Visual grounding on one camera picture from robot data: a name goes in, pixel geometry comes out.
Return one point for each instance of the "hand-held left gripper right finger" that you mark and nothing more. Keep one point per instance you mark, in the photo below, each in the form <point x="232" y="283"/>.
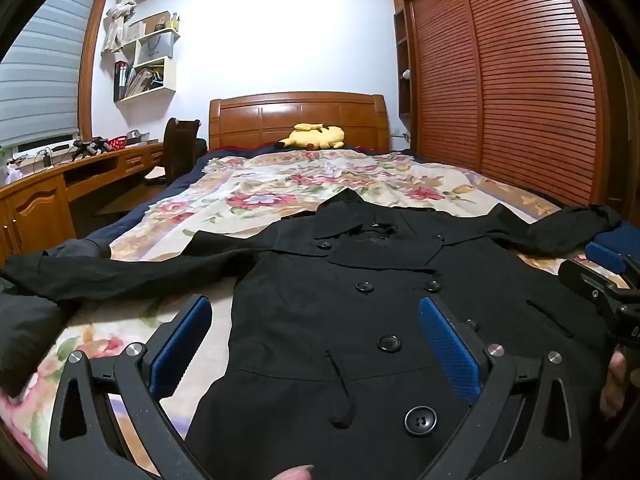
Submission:
<point x="447" y="350"/>

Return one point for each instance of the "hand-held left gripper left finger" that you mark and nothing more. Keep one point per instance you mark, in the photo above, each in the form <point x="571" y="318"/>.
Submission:
<point x="182" y="345"/>

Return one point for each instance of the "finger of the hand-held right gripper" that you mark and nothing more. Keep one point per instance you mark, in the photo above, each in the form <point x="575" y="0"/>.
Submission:
<point x="590" y="280"/>
<point x="606" y="256"/>

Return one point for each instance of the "black button coat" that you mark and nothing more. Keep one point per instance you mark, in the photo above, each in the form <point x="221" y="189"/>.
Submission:
<point x="320" y="310"/>

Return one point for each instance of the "person's right hand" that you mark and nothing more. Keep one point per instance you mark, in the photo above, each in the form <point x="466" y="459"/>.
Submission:
<point x="622" y="385"/>

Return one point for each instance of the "person's left hand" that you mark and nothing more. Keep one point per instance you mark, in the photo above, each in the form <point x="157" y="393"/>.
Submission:
<point x="295" y="474"/>

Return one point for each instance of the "dark grey garment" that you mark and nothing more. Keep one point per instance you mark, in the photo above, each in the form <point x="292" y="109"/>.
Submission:
<point x="30" y="335"/>

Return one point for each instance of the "floral blanket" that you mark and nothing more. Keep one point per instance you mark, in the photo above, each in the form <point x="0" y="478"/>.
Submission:
<point x="260" y="185"/>

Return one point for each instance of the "wooden louvered wardrobe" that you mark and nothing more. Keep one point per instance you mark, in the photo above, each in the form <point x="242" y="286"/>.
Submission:
<point x="515" y="85"/>

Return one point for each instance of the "dark brown chair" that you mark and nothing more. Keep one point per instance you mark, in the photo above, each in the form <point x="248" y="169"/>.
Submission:
<point x="177" y="150"/>

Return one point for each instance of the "wooden desk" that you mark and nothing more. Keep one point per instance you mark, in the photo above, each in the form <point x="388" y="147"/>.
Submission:
<point x="35" y="205"/>

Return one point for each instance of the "red plastic basket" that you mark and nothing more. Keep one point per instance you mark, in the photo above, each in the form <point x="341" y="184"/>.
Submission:
<point x="117" y="143"/>

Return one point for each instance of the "small grey container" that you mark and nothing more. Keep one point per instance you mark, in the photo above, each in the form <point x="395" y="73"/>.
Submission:
<point x="135" y="135"/>

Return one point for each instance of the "yellow plush toy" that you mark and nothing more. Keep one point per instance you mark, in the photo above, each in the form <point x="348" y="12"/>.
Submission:
<point x="317" y="135"/>

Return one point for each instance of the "wooden bed headboard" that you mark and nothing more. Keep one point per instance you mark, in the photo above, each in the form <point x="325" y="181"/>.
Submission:
<point x="300" y="115"/>

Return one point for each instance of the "stack of books and papers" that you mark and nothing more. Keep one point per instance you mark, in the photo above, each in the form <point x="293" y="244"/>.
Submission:
<point x="145" y="80"/>

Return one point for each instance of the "grey paper bag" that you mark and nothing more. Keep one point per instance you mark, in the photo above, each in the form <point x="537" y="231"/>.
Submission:
<point x="156" y="49"/>

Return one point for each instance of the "grey window blind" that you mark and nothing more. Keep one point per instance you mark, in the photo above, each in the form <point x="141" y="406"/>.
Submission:
<point x="40" y="70"/>

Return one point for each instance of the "cardboard box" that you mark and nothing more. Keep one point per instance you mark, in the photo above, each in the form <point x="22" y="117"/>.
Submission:
<point x="145" y="25"/>

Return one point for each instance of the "yellow cup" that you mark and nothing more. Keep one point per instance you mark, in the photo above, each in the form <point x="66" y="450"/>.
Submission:
<point x="174" y="22"/>

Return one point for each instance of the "white wall shelf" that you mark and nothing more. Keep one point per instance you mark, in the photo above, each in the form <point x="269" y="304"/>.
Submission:
<point x="170" y="77"/>

